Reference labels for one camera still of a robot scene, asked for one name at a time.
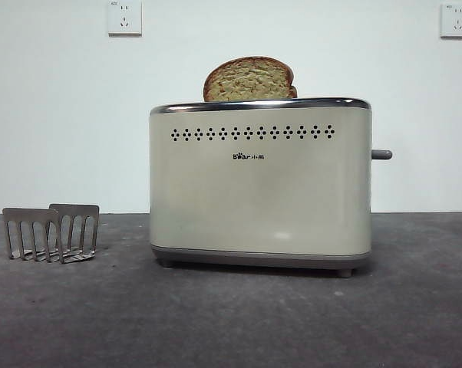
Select white wall socket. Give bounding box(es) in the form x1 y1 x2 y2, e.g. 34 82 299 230
440 3 462 39
107 0 144 38

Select cream toaster with chrome top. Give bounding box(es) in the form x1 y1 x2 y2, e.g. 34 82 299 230
148 97 374 278

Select brown toasted bread slice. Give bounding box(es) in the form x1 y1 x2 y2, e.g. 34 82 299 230
203 55 299 104

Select silver metal toast rack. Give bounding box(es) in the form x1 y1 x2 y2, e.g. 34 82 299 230
2 203 101 265

